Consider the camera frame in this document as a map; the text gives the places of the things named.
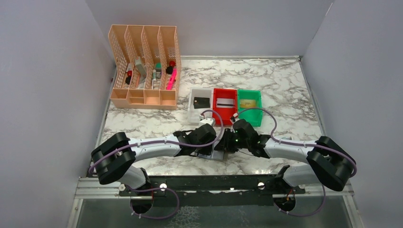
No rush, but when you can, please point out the pink highlighter pen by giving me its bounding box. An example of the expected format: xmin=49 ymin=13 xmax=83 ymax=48
xmin=166 ymin=68 xmax=177 ymax=90

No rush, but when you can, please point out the grey metal card holder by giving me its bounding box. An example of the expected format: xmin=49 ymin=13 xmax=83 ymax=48
xmin=196 ymin=142 xmax=225 ymax=161

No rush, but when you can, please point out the black mounting rail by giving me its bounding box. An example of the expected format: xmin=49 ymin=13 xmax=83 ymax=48
xmin=78 ymin=174 xmax=306 ymax=209

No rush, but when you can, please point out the black card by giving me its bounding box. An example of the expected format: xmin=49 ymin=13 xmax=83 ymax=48
xmin=193 ymin=97 xmax=211 ymax=109

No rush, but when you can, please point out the red black stamp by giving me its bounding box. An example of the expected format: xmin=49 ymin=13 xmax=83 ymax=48
xmin=165 ymin=61 xmax=176 ymax=75

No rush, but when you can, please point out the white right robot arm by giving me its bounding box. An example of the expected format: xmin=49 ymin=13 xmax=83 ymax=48
xmin=214 ymin=119 xmax=356 ymax=191

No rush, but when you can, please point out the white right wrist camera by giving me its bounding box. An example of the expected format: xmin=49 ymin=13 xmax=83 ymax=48
xmin=230 ymin=114 xmax=239 ymax=124

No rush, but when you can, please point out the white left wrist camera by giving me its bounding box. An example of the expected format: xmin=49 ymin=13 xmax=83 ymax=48
xmin=198 ymin=117 xmax=215 ymax=127

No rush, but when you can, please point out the white striped card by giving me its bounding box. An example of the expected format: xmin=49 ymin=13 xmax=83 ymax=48
xmin=216 ymin=98 xmax=235 ymax=108

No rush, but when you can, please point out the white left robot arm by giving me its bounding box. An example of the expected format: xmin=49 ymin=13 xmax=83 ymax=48
xmin=88 ymin=123 xmax=222 ymax=189

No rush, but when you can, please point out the white plastic bin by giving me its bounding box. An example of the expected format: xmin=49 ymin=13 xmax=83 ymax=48
xmin=187 ymin=87 xmax=213 ymax=125

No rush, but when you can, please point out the peach plastic desk organizer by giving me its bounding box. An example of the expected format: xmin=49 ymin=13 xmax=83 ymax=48
xmin=108 ymin=25 xmax=182 ymax=110

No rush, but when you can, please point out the gold card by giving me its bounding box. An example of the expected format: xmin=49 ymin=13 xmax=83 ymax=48
xmin=240 ymin=99 xmax=257 ymax=109

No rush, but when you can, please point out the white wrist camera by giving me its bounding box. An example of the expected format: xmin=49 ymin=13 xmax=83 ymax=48
xmin=230 ymin=114 xmax=239 ymax=124
xmin=198 ymin=117 xmax=215 ymax=127

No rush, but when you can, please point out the red plastic bin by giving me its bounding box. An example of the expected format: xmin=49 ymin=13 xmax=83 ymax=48
xmin=212 ymin=88 xmax=238 ymax=125

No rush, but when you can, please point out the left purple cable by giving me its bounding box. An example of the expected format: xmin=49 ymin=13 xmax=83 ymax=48
xmin=88 ymin=109 xmax=224 ymax=177

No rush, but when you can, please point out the green capped bottle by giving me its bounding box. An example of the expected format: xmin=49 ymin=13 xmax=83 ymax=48
xmin=154 ymin=63 xmax=162 ymax=79

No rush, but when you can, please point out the grey box in organizer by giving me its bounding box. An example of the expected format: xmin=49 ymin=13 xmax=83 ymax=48
xmin=134 ymin=57 xmax=147 ymax=77

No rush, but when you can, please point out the green plastic bin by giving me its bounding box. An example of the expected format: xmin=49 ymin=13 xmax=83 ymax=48
xmin=237 ymin=89 xmax=263 ymax=127

